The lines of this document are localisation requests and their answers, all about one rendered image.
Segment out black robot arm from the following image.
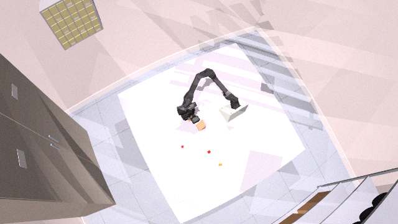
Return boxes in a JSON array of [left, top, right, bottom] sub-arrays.
[[176, 68, 241, 121]]

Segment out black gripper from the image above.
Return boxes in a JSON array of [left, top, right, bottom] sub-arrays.
[[187, 109, 200, 124]]

